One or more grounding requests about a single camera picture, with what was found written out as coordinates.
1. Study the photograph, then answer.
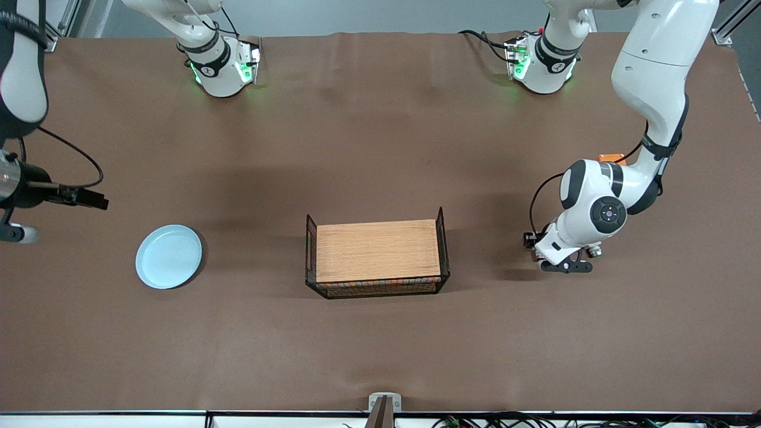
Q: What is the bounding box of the light blue round plate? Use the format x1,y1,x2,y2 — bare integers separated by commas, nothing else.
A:
135,224,203,290

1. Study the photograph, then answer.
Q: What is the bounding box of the arm base box green light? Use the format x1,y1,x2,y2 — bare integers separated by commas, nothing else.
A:
504,36,531,81
235,37,262,84

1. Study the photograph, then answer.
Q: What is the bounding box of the wooden board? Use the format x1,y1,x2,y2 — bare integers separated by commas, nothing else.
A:
316,219,442,284

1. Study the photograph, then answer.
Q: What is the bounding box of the brown table cover sheet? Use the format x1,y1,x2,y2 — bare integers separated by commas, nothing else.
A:
0,31,761,414

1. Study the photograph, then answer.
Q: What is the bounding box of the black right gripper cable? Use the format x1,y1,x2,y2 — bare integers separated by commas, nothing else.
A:
17,126,105,190

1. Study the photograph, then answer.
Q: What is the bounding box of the aluminium frame profile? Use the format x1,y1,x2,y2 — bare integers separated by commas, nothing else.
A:
43,0,84,53
712,0,757,47

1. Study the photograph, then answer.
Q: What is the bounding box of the black cable bundle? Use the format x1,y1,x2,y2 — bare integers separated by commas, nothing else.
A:
431,412,761,428

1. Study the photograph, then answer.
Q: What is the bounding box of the black base cable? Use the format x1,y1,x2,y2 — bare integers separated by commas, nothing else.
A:
458,29,513,64

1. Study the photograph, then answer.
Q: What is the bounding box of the black wire basket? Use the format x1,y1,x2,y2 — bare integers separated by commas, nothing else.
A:
305,206,451,300

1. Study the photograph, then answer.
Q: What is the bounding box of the white table edge rail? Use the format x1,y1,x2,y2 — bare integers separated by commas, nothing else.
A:
0,410,761,428

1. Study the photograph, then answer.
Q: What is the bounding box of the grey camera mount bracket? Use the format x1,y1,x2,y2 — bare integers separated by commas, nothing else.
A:
364,392,403,428

